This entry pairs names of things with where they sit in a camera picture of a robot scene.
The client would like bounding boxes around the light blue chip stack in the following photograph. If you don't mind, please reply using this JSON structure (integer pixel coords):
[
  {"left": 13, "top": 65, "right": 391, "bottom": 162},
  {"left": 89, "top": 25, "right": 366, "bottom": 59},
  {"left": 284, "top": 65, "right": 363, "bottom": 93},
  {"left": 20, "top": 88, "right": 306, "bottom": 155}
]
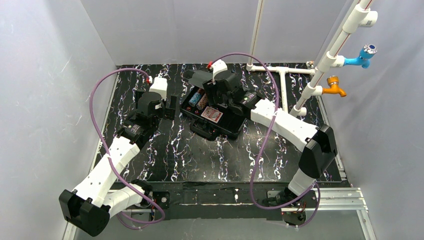
[{"left": 188, "top": 91, "right": 203, "bottom": 107}]

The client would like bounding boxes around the black poker set case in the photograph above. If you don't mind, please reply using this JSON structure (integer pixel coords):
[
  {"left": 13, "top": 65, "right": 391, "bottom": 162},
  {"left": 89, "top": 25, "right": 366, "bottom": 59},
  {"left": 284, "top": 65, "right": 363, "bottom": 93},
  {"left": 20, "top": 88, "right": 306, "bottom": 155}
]
[{"left": 179, "top": 69, "right": 246, "bottom": 141}]

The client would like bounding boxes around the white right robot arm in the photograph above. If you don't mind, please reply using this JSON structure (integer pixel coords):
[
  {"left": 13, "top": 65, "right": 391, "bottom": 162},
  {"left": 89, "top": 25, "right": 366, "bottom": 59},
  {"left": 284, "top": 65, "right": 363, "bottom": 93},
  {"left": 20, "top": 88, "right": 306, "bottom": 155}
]
[{"left": 179, "top": 69, "right": 338, "bottom": 209}]

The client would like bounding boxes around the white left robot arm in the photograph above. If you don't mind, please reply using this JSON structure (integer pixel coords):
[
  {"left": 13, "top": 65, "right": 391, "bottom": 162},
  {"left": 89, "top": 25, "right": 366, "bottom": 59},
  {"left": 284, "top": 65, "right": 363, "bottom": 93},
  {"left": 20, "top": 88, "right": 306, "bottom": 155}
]
[{"left": 58, "top": 91, "right": 166, "bottom": 237}]

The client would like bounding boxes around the pink blue chip stack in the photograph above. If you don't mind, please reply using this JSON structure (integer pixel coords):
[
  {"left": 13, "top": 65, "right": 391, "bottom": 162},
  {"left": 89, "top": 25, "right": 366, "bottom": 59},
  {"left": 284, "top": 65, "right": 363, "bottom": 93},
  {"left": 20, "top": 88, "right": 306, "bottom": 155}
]
[{"left": 196, "top": 93, "right": 208, "bottom": 110}]

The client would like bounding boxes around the red playing card deck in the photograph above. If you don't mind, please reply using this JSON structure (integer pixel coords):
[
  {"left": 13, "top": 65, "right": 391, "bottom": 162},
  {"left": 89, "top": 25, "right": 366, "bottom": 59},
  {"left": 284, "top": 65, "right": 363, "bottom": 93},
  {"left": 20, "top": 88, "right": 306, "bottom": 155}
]
[{"left": 200, "top": 106, "right": 223, "bottom": 123}]

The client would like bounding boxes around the orange pipe valve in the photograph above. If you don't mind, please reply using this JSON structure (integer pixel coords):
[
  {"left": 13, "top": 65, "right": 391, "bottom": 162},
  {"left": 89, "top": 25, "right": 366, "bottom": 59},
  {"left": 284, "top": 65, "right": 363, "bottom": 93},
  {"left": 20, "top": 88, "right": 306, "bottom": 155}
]
[{"left": 322, "top": 75, "right": 347, "bottom": 98}]

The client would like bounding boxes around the blue pipe valve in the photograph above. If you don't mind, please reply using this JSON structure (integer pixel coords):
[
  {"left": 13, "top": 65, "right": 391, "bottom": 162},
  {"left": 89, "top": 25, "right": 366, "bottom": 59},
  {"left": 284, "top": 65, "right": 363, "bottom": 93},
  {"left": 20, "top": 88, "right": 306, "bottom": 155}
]
[{"left": 343, "top": 44, "right": 378, "bottom": 69}]

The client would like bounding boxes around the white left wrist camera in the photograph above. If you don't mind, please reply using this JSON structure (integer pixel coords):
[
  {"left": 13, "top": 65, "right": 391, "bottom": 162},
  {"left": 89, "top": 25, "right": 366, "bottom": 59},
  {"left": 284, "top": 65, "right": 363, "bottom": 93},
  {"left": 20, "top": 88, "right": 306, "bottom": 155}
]
[{"left": 148, "top": 76, "right": 168, "bottom": 101}]

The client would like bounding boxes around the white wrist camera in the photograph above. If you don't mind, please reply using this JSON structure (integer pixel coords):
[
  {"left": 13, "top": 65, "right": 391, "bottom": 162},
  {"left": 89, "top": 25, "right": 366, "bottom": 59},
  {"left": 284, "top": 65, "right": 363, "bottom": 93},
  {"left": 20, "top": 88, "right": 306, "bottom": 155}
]
[
  {"left": 148, "top": 76, "right": 168, "bottom": 101},
  {"left": 207, "top": 59, "right": 228, "bottom": 84}
]

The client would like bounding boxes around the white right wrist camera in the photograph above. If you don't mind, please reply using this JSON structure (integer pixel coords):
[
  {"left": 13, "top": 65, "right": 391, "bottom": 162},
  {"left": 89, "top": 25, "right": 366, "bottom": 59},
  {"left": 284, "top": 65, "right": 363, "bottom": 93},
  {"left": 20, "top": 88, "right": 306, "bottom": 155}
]
[{"left": 207, "top": 59, "right": 228, "bottom": 84}]

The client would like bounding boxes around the white pvc pipe frame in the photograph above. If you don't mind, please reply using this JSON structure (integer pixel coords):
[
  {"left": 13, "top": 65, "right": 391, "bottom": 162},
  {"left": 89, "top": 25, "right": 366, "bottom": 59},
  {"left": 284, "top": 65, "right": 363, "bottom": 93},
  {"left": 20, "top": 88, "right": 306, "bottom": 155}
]
[{"left": 267, "top": 0, "right": 378, "bottom": 117}]

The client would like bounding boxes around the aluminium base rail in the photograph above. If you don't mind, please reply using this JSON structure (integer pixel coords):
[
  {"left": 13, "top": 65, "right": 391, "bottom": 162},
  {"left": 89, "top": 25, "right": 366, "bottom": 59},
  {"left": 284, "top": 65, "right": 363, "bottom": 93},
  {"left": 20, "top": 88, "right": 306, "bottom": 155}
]
[{"left": 59, "top": 180, "right": 376, "bottom": 240}]

